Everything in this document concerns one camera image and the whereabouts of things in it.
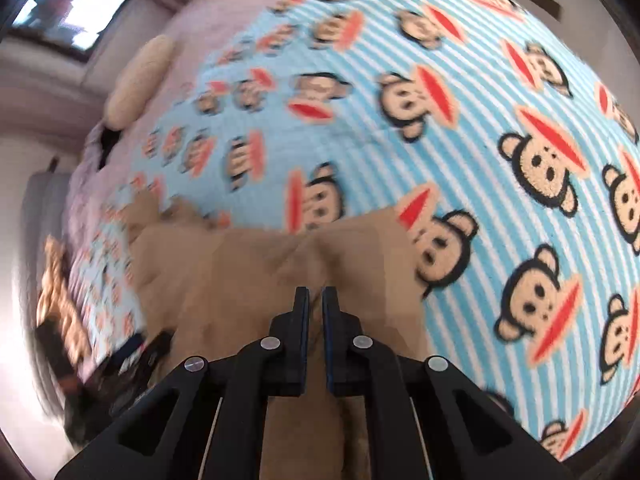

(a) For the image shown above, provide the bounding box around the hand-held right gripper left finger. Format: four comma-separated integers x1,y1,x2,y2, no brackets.
52,286,311,480

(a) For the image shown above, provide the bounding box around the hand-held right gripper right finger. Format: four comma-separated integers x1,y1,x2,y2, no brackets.
321,286,576,480

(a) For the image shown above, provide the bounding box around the tan puffer jacket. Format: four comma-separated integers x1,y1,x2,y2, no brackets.
121,194,432,480

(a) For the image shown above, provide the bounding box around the yellow crumpled cloth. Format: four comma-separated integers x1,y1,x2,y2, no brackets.
36,236,92,361

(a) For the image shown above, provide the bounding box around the grey padded headboard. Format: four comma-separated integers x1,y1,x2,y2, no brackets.
19,169,77,321

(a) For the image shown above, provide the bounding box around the blue monkey print blanket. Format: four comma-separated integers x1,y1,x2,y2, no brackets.
67,0,640,462

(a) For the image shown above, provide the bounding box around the black garment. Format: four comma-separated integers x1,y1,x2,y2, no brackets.
97,127,119,169

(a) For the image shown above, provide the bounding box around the round beige cushion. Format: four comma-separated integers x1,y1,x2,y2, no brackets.
103,34,177,129

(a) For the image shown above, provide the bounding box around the lilac bedspread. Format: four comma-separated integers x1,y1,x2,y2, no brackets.
64,0,351,281

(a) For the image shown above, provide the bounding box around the window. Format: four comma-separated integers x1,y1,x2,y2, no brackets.
9,0,132,52

